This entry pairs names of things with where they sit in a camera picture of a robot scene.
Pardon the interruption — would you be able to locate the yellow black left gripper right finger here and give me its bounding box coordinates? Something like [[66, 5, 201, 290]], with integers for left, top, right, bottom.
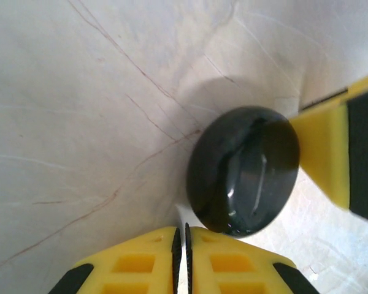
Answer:
[[184, 222, 322, 294]]

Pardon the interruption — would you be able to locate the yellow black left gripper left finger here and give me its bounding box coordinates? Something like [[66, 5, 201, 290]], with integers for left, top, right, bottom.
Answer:
[[50, 225, 182, 294]]

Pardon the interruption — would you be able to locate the black earbud charging case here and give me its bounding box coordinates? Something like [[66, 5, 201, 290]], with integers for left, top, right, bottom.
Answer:
[[185, 105, 301, 238]]

